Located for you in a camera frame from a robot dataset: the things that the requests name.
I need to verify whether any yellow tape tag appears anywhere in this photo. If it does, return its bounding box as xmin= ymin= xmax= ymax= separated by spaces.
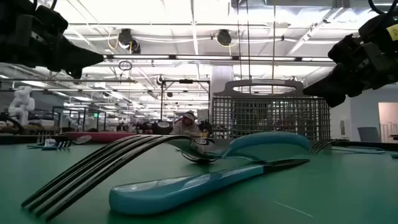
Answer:
xmin=386 ymin=23 xmax=398 ymax=42

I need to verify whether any long LED light bar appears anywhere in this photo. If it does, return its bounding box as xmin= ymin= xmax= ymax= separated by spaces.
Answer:
xmin=104 ymin=54 xmax=337 ymax=62

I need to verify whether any pink round plate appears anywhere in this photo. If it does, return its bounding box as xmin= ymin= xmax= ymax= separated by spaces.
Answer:
xmin=65 ymin=131 xmax=137 ymax=144

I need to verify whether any black metal frame rig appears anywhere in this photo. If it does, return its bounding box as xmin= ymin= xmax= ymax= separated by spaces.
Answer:
xmin=159 ymin=79 xmax=211 ymax=124

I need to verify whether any black ceiling cable reel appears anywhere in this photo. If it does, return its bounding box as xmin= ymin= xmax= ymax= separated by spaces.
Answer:
xmin=117 ymin=28 xmax=141 ymax=54
xmin=216 ymin=29 xmax=233 ymax=47

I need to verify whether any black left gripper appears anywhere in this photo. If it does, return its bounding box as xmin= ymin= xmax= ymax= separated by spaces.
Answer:
xmin=0 ymin=0 xmax=105 ymax=80

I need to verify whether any person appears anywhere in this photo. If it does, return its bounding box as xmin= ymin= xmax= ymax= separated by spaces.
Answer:
xmin=170 ymin=110 xmax=201 ymax=138

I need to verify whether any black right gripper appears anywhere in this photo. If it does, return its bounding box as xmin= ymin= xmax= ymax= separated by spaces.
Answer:
xmin=303 ymin=12 xmax=398 ymax=108

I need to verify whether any blue-handled metal fork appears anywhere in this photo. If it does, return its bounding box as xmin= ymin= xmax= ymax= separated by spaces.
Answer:
xmin=26 ymin=139 xmax=75 ymax=151
xmin=36 ymin=133 xmax=54 ymax=146
xmin=309 ymin=139 xmax=387 ymax=155
xmin=21 ymin=134 xmax=215 ymax=222

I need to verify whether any grey plastic cutlery basket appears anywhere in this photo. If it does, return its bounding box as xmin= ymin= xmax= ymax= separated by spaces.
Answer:
xmin=211 ymin=78 xmax=331 ymax=142

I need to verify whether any blue-handled metal knife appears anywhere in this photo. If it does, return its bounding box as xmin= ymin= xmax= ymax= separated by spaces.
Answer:
xmin=108 ymin=157 xmax=310 ymax=216

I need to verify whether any grey chair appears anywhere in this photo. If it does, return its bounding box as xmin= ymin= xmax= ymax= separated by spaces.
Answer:
xmin=356 ymin=126 xmax=382 ymax=143

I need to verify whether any green table mat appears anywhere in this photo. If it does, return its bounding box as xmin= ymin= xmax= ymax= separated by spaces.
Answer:
xmin=0 ymin=141 xmax=398 ymax=224

